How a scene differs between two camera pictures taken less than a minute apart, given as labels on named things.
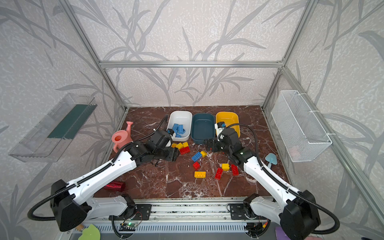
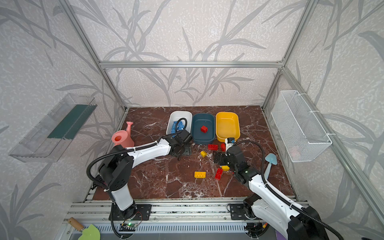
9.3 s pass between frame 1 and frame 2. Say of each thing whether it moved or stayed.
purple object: stayed
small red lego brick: moved
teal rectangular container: stayed
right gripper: moved
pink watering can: stayed
